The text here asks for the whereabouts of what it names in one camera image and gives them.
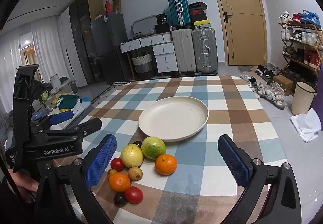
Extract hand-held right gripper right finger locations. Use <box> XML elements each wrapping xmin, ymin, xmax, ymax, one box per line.
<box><xmin>218</xmin><ymin>134</ymin><xmax>302</xmax><ymax>224</ymax></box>

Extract beige suitcase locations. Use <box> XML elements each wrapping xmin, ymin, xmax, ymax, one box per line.
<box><xmin>171</xmin><ymin>28</ymin><xmax>196</xmax><ymax>73</ymax></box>

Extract orange mandarin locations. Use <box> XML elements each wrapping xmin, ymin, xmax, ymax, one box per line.
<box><xmin>155</xmin><ymin>154</ymin><xmax>178</xmax><ymax>176</ymax></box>
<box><xmin>109</xmin><ymin>172</ymin><xmax>131</xmax><ymax>192</ymax></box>

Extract checked tablecloth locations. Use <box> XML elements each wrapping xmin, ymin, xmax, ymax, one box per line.
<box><xmin>54</xmin><ymin>75</ymin><xmax>288</xmax><ymax>224</ymax></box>

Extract white plastic bag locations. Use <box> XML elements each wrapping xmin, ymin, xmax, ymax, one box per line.
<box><xmin>290</xmin><ymin>108</ymin><xmax>322</xmax><ymax>143</ymax></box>

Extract person's left hand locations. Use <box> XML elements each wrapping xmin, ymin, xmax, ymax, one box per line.
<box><xmin>10</xmin><ymin>170</ymin><xmax>39</xmax><ymax>193</ymax></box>

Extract pile of black white sneakers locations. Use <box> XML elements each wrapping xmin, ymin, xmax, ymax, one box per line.
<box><xmin>240</xmin><ymin>64</ymin><xmax>286</xmax><ymax>110</ymax></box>

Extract cream trash bin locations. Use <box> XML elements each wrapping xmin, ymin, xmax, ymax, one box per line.
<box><xmin>292</xmin><ymin>81</ymin><xmax>316</xmax><ymax>115</ymax></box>

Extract yellow black shoebox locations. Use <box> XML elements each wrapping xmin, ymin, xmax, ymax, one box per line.
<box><xmin>193</xmin><ymin>19</ymin><xmax>211</xmax><ymax>29</ymax></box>

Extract white curtain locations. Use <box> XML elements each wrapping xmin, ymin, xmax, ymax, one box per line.
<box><xmin>0</xmin><ymin>21</ymin><xmax>69</xmax><ymax>113</ymax></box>

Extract white desk with drawers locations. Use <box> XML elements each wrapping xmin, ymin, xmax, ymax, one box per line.
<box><xmin>119</xmin><ymin>33</ymin><xmax>179</xmax><ymax>73</ymax></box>

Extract cream round plate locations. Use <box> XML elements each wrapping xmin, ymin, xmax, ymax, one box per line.
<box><xmin>138</xmin><ymin>97</ymin><xmax>209</xmax><ymax>142</ymax></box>

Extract black box with print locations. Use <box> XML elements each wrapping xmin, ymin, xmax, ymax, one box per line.
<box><xmin>154</xmin><ymin>13</ymin><xmax>172</xmax><ymax>34</ymax></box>

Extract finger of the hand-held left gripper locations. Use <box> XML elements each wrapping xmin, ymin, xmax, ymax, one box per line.
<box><xmin>31</xmin><ymin>111</ymin><xmax>76</xmax><ymax>135</ymax></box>
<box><xmin>45</xmin><ymin>117</ymin><xmax>103</xmax><ymax>142</ymax></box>

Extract pale yellow round fruit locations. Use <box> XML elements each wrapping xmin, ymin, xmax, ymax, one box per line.
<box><xmin>121</xmin><ymin>144</ymin><xmax>144</xmax><ymax>168</ymax></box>

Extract red black shoebox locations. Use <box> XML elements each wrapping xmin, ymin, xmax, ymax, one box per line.
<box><xmin>190</xmin><ymin>9</ymin><xmax>208</xmax><ymax>22</ymax></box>

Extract dark glass cabinet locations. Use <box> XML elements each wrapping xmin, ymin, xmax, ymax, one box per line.
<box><xmin>69</xmin><ymin>0</ymin><xmax>104</xmax><ymax>86</ymax></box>

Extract red tomato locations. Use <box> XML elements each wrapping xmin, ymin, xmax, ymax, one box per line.
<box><xmin>110</xmin><ymin>158</ymin><xmax>125</xmax><ymax>171</ymax></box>
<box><xmin>124</xmin><ymin>186</ymin><xmax>144</xmax><ymax>204</ymax></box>

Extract silver suitcase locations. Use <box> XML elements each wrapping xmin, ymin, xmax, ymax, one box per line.
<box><xmin>192</xmin><ymin>28</ymin><xmax>219</xmax><ymax>75</ymax></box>

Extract cardboard box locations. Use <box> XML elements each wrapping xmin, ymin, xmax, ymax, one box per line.
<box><xmin>273</xmin><ymin>75</ymin><xmax>293</xmax><ymax>96</ymax></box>

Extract green yellow round fruit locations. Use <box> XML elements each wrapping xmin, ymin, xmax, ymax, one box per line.
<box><xmin>141</xmin><ymin>136</ymin><xmax>166</xmax><ymax>161</ymax></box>

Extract teal suitcase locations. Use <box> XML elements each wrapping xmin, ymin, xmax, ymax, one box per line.
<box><xmin>167</xmin><ymin>0</ymin><xmax>192</xmax><ymax>29</ymax></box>

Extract wooden shoe rack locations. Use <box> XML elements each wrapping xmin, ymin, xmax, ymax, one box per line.
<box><xmin>281</xmin><ymin>19</ymin><xmax>323</xmax><ymax>98</ymax></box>

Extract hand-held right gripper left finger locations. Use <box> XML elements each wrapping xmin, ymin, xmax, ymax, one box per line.
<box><xmin>34</xmin><ymin>134</ymin><xmax>118</xmax><ymax>224</ymax></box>

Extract purple bag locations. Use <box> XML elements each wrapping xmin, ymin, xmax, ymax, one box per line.
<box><xmin>310</xmin><ymin>61</ymin><xmax>323</xmax><ymax>131</ymax></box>

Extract woven laundry basket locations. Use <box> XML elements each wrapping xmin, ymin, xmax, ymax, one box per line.
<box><xmin>132</xmin><ymin>53</ymin><xmax>155</xmax><ymax>80</ymax></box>

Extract grey refrigerator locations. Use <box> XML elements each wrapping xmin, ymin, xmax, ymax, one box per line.
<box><xmin>90</xmin><ymin>13</ymin><xmax>132</xmax><ymax>85</ymax></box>

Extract oval grey mirror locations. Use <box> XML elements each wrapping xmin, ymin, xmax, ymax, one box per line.
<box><xmin>131</xmin><ymin>16</ymin><xmax>158</xmax><ymax>35</ymax></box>

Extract row of colourful shoes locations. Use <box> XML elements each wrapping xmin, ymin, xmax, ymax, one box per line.
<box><xmin>278</xmin><ymin>9</ymin><xmax>323</xmax><ymax>68</ymax></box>

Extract cluttered side table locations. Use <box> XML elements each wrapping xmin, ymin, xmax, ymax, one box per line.
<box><xmin>31</xmin><ymin>74</ymin><xmax>93</xmax><ymax>130</ymax></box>

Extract flat cardboard pieces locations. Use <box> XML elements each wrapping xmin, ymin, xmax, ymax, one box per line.
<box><xmin>94</xmin><ymin>0</ymin><xmax>122</xmax><ymax>20</ymax></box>

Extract white wardrobe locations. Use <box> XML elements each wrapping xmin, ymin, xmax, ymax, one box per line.
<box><xmin>57</xmin><ymin>8</ymin><xmax>88</xmax><ymax>88</ymax></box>

